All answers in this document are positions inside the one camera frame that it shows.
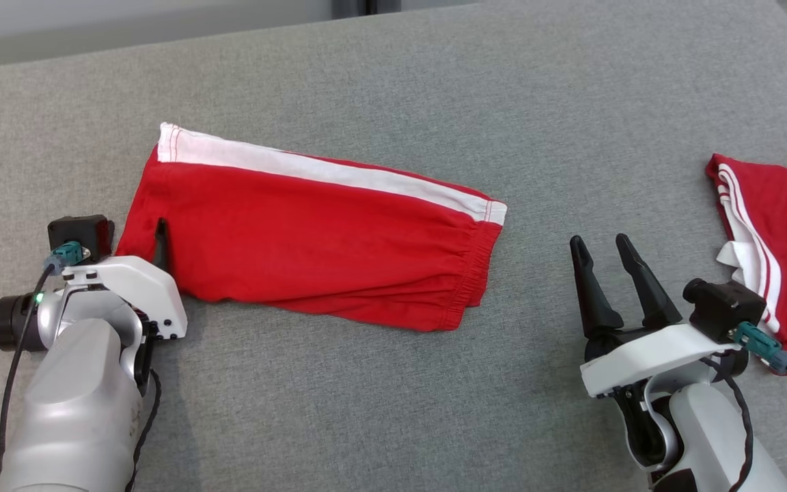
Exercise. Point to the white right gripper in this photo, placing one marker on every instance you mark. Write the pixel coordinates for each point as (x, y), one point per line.
(639, 359)

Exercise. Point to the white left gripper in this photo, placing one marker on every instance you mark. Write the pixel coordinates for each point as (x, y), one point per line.
(141, 287)

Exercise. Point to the red shorts white stripe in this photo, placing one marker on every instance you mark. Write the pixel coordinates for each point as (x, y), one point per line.
(311, 239)

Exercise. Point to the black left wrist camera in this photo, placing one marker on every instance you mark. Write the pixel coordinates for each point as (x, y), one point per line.
(86, 232)

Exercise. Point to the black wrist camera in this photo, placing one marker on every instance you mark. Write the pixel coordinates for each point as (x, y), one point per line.
(86, 232)
(725, 307)

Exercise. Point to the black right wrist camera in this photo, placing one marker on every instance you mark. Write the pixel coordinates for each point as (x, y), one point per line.
(725, 307)

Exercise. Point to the grey metal partition post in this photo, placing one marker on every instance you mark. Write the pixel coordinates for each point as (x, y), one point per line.
(366, 7)

